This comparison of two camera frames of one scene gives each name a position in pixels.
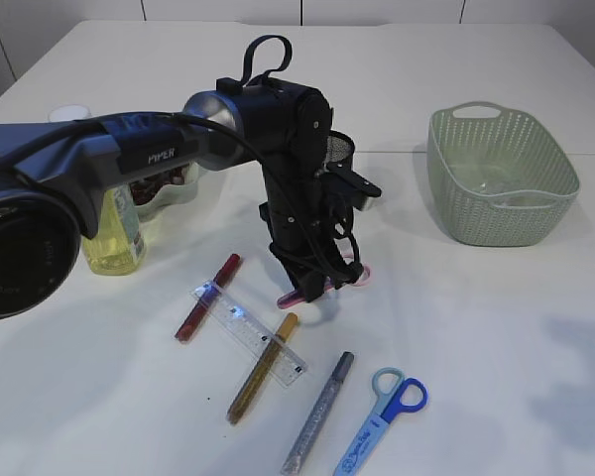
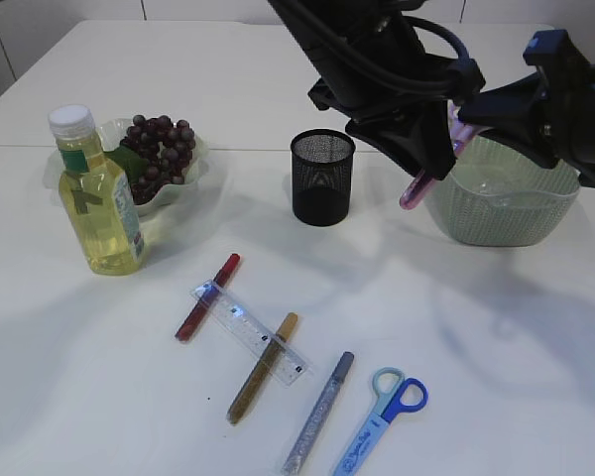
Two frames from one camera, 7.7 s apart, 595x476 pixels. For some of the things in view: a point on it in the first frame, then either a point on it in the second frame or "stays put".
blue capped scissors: (393, 393) stays put
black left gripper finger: (311, 287) → (417, 137)
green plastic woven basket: (502, 178) stays put
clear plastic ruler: (267, 348) stays put
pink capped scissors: (297, 297) → (461, 132)
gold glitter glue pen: (261, 370) stays put
